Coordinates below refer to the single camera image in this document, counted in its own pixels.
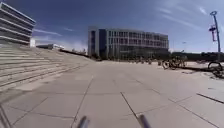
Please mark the large glass-fronted building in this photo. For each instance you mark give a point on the large glass-fronted building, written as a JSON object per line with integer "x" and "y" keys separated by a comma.
{"x": 133, "y": 41}

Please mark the robot's own part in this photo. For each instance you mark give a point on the robot's own part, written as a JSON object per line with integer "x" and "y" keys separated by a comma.
{"x": 83, "y": 122}
{"x": 144, "y": 122}

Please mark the row of bollards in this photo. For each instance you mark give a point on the row of bollards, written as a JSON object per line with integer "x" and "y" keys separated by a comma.
{"x": 149, "y": 61}

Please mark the low white building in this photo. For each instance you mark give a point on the low white building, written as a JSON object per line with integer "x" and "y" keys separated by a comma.
{"x": 50, "y": 46}

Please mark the tall pole with fixtures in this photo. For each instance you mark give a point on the tall pole with fixtures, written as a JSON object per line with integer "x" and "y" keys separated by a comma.
{"x": 216, "y": 30}

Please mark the row of trees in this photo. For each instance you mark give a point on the row of trees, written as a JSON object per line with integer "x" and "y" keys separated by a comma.
{"x": 193, "y": 55}

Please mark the wide concrete steps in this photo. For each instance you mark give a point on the wide concrete steps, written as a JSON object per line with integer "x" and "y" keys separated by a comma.
{"x": 26, "y": 65}

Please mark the grey paved plaza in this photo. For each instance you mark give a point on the grey paved plaza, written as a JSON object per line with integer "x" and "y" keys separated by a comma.
{"x": 110, "y": 86}

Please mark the building with pale horizontal bands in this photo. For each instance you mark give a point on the building with pale horizontal bands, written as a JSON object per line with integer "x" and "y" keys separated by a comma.
{"x": 15, "y": 28}

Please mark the row of parked bicycles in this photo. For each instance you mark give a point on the row of parked bicycles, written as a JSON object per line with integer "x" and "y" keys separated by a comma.
{"x": 173, "y": 63}

